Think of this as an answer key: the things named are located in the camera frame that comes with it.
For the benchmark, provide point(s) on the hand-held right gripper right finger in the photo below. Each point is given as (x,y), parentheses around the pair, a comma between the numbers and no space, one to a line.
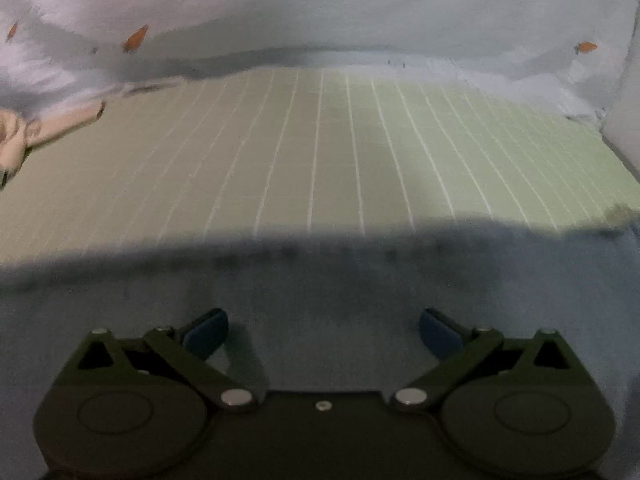
(440,336)

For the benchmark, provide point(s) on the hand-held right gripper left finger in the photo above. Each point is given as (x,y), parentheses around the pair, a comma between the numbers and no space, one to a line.
(207,336)

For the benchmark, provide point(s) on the light blue garment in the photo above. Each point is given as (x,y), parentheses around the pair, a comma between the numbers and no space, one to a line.
(320,310)

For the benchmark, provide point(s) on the beige cloth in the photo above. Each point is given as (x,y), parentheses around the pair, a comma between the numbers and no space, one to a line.
(30,132)

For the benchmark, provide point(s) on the white carrot-print blanket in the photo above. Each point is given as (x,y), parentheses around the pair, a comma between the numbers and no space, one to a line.
(320,10)

